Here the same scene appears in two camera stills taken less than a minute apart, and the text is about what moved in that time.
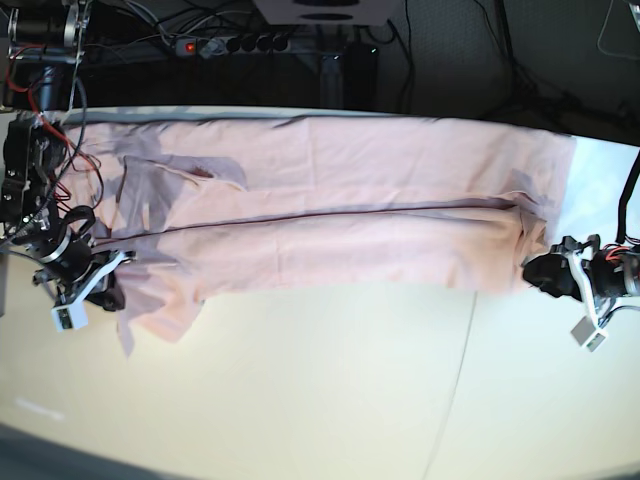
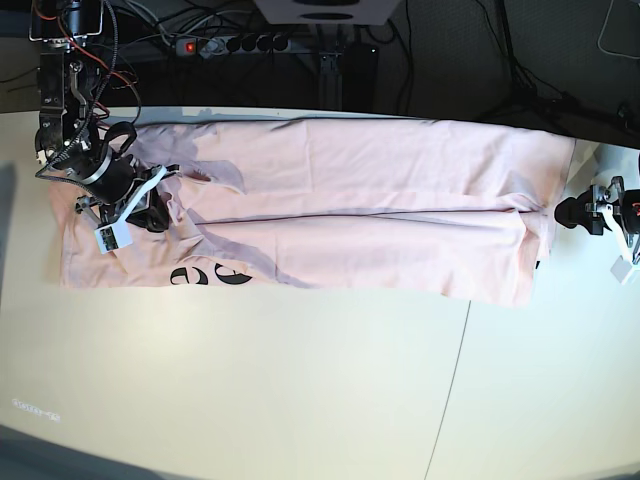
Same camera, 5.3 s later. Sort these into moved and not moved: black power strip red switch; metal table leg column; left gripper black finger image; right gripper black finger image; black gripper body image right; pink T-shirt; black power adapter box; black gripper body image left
Moved: black gripper body image left; right gripper black finger image; left gripper black finger image; pink T-shirt; black gripper body image right
Not moved: black power adapter box; black power strip red switch; metal table leg column
